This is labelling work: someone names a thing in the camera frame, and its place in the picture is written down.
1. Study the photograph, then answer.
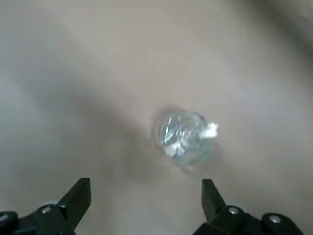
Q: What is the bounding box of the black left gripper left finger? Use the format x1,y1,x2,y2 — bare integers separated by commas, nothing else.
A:
0,178,91,235

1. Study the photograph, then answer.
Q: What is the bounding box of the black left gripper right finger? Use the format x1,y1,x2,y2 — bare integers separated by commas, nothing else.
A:
195,178,306,235

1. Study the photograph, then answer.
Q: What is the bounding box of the clear glass alcohol lamp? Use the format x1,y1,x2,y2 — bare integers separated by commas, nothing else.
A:
155,109,220,171

